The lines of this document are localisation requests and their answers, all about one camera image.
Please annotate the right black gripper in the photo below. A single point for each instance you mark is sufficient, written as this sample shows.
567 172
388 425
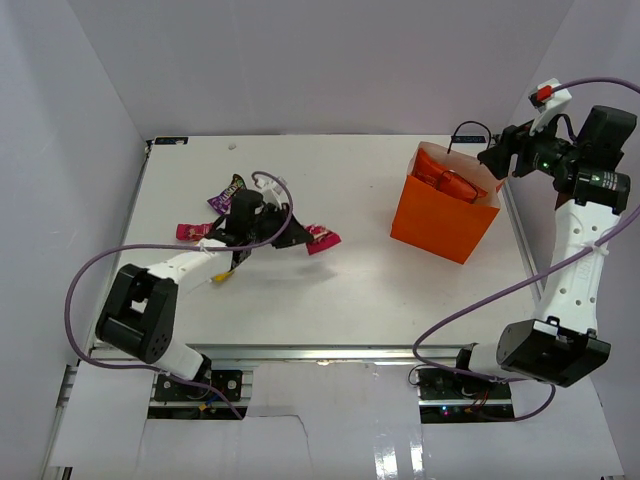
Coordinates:
498 158

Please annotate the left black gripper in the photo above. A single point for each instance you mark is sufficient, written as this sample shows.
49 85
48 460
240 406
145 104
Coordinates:
293 234

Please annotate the pink candy packet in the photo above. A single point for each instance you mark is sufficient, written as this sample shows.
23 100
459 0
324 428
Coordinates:
192 232
322 239

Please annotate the red chips bag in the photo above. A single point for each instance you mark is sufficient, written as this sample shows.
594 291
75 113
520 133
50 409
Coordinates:
445 180

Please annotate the purple candy bar wrapper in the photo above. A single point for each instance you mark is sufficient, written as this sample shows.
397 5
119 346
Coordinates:
221 203

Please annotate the orange paper bag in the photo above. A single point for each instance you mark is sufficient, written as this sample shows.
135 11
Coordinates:
437 223

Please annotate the yellow snack packet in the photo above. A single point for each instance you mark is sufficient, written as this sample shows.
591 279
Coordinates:
220 278

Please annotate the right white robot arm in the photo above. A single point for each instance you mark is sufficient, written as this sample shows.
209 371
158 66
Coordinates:
559 344

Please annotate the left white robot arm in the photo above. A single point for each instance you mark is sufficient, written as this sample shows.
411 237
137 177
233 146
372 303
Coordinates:
139 313

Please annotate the right blue table label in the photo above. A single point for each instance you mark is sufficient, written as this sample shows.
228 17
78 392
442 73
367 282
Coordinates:
468 139

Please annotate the blue table label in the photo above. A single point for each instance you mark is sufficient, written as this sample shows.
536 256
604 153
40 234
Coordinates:
171 140
468 139

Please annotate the left blue table label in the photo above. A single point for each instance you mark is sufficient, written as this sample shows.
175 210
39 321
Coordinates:
171 140

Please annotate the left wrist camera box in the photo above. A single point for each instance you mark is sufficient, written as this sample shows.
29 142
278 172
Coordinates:
272 190

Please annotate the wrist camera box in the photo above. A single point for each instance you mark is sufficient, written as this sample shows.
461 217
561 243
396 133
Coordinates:
548 100
272 190

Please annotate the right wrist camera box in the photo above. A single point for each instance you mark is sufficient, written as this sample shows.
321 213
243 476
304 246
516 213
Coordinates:
548 100

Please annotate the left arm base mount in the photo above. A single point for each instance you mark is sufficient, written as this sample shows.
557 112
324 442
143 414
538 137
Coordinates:
168 393

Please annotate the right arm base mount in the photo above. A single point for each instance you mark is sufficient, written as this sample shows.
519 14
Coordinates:
448 398

